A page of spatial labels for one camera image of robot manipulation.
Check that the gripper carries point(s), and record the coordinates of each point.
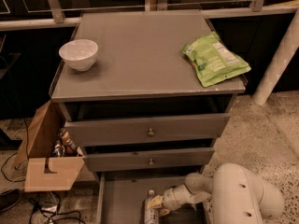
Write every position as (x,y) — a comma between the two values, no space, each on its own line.
(170,199)

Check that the clear plastic water bottle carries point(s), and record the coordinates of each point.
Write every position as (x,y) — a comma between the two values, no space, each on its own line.
(151,214)

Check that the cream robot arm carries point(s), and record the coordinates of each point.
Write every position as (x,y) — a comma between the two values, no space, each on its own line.
(248,185)

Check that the bottom grey drawer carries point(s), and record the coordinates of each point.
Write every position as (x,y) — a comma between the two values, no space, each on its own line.
(122,196)

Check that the grey drawer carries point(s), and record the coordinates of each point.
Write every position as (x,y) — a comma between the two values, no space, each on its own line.
(122,196)
(148,159)
(105,132)

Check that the middle grey drawer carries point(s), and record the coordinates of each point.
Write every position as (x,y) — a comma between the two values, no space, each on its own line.
(148,159)

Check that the top grey drawer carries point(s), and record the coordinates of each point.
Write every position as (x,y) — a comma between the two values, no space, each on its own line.
(105,132)

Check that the grey drawer cabinet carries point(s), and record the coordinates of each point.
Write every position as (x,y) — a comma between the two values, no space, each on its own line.
(140,72)

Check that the items inside wooden box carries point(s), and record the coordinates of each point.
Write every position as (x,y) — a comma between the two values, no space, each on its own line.
(64,146)

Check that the wooden side box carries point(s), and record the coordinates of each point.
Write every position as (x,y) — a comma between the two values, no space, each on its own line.
(44,172)

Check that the green snack bag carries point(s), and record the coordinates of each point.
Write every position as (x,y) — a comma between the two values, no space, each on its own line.
(212,61)

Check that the white ceramic bowl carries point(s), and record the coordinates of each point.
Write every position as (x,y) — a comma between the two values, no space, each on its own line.
(80,54)

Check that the metal railing frame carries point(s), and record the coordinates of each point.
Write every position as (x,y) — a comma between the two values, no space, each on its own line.
(40,14)

